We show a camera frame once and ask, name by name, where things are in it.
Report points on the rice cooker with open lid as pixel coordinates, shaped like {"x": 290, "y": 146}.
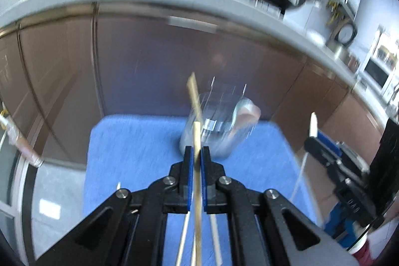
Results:
{"x": 345, "y": 34}

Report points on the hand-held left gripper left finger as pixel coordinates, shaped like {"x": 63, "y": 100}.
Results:
{"x": 188, "y": 172}

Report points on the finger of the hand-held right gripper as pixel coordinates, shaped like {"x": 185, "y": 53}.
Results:
{"x": 330, "y": 144}
{"x": 321, "y": 150}

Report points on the white plastic fork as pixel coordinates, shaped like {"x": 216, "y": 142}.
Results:
{"x": 314, "y": 125}

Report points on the blue terry towel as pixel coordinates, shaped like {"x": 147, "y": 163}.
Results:
{"x": 134, "y": 153}

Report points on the white microwave oven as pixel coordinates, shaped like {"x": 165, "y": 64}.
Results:
{"x": 377, "y": 74}

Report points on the row of brown cabinet doors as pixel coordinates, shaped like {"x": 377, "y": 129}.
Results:
{"x": 140, "y": 66}

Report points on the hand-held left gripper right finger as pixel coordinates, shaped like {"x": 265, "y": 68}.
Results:
{"x": 204, "y": 172}

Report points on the pink bowl spoon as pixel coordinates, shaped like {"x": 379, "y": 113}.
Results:
{"x": 251, "y": 115}

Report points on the glass sliding door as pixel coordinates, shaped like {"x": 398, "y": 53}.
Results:
{"x": 9, "y": 178}

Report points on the person's right forearm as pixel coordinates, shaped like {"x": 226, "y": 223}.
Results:
{"x": 363, "y": 250}

